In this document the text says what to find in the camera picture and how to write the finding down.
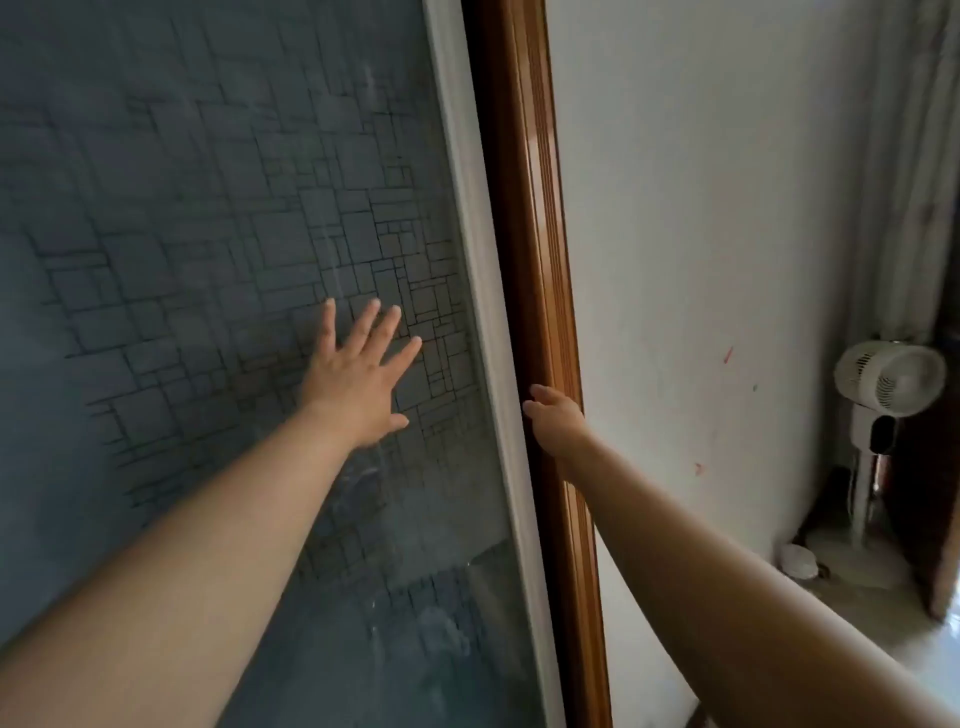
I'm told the frosted glass sliding door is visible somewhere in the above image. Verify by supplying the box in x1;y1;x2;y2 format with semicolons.
0;0;568;728

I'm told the pale curtain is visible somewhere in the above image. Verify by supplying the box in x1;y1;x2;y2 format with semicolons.
847;0;960;354

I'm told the small white jar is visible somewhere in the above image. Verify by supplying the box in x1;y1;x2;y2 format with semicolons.
776;543;820;580

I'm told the person's left hand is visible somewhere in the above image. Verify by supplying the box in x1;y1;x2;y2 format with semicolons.
298;297;425;453

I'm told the dark brown room door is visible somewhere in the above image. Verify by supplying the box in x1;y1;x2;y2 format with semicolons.
888;329;960;624

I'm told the person's left forearm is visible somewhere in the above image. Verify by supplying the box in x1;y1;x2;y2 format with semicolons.
0;401;358;728

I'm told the white standing fan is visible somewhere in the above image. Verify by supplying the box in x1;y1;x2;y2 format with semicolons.
802;338;950;590

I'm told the person's right hand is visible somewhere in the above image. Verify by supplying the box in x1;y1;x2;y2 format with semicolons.
522;383;591;460

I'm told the person's right forearm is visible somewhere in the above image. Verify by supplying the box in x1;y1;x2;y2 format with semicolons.
554;433;960;728

